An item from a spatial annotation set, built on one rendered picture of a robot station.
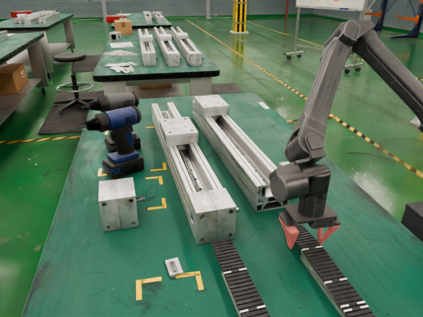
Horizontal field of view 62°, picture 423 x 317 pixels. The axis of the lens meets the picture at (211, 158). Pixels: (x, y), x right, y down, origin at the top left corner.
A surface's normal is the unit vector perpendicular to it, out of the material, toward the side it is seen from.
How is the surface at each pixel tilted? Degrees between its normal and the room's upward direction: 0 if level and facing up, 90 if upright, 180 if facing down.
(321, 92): 40
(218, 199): 0
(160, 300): 0
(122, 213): 90
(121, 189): 0
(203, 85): 90
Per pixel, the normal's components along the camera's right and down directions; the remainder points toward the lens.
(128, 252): 0.00, -0.90
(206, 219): 0.26, 0.43
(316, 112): 0.29, -0.51
